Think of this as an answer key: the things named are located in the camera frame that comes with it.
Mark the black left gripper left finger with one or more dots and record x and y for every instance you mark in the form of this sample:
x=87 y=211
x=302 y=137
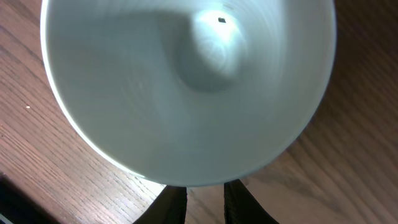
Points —
x=169 y=207

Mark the grey cup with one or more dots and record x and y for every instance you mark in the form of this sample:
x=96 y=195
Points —
x=188 y=93

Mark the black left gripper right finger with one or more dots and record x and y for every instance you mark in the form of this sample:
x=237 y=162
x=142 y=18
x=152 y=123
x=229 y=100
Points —
x=240 y=206

